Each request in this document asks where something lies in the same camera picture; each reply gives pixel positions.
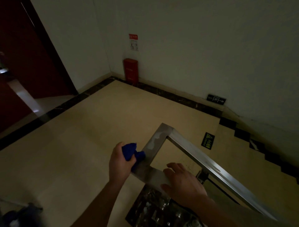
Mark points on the person's right hand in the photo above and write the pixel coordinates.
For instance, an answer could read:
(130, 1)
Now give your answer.
(186, 184)

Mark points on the person's left hand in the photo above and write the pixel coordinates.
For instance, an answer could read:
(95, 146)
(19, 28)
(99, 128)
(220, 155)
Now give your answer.
(119, 164)

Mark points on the person's right thumb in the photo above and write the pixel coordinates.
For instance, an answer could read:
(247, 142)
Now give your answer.
(166, 187)

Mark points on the person's left thumb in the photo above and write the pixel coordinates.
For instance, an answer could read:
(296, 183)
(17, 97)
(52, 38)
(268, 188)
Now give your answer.
(132, 161)

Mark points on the blue cleaning cloth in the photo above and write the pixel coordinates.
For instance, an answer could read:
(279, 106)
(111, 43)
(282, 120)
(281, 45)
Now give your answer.
(130, 152)

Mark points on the person's right forearm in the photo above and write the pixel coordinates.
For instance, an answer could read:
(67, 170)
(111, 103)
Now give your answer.
(208, 214)

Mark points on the person's left forearm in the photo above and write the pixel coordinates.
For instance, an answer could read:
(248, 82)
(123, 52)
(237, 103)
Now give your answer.
(98, 205)

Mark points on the dark glass railing panel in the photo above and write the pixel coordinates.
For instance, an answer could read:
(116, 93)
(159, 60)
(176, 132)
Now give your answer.
(154, 210)

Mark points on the stainless steel handrail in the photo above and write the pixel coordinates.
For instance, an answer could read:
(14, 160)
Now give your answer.
(198, 154)

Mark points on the black yellow warning floor sticker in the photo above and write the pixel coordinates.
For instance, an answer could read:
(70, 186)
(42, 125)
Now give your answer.
(207, 140)

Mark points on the red fire extinguisher box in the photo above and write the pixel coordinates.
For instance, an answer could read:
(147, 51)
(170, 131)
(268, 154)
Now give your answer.
(130, 70)

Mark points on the dark exit arrow sign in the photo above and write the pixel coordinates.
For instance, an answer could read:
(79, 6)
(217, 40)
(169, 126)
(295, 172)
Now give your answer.
(216, 99)

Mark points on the dark red door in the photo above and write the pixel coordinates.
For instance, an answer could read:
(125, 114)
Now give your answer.
(28, 60)

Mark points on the red and white wall notice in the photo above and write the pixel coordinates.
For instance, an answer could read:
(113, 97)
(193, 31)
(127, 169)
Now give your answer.
(133, 42)

